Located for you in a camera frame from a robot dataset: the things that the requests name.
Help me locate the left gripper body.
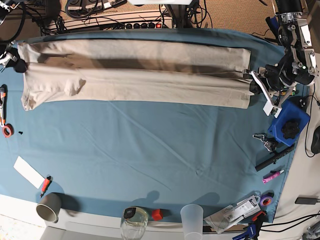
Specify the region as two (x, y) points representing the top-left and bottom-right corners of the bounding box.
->
(242, 64), (297, 117)

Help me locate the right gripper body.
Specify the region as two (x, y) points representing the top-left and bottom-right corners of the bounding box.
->
(0, 47), (19, 67)

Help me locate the beige T-shirt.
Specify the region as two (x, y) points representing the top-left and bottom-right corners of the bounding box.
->
(17, 39), (252, 111)

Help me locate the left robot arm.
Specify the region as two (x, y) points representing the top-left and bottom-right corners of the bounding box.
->
(243, 0), (319, 118)

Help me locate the orange utility knife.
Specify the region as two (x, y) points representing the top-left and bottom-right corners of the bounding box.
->
(0, 84), (8, 128)

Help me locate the blue box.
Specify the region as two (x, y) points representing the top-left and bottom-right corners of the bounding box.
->
(267, 100), (311, 147)

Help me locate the black knob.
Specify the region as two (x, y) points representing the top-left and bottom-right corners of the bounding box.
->
(281, 119), (300, 139)

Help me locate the red tape roll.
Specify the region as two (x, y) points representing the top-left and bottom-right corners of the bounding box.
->
(2, 124), (14, 138)

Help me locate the black computer mouse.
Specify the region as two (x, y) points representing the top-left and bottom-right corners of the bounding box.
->
(310, 126), (320, 155)

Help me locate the pink marker pen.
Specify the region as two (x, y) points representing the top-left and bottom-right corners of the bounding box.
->
(262, 169), (285, 184)

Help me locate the white paper card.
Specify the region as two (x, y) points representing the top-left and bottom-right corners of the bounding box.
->
(13, 156), (45, 189)

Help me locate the blue tablecloth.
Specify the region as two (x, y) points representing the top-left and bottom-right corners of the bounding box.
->
(0, 27), (312, 224)

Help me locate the purple tape roll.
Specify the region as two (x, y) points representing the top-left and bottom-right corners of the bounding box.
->
(259, 194), (273, 207)

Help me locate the red screwdriver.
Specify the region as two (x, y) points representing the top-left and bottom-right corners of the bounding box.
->
(40, 176), (52, 198)

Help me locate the translucent plastic cup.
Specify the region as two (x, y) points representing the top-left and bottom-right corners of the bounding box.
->
(180, 204), (204, 240)

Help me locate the grey mug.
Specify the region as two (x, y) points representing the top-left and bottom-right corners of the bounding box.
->
(36, 193), (62, 223)

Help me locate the blue clamp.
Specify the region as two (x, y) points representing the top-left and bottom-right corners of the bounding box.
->
(232, 210), (267, 240)

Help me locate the red cube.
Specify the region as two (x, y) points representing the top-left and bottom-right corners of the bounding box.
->
(151, 208), (164, 221)

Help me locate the glass with liquid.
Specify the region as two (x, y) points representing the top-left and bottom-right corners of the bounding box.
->
(120, 206), (149, 240)

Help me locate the black rail bar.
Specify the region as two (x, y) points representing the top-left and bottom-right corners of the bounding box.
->
(255, 145), (295, 172)

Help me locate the power strip with red switch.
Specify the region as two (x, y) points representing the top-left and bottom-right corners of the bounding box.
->
(109, 21), (163, 30)

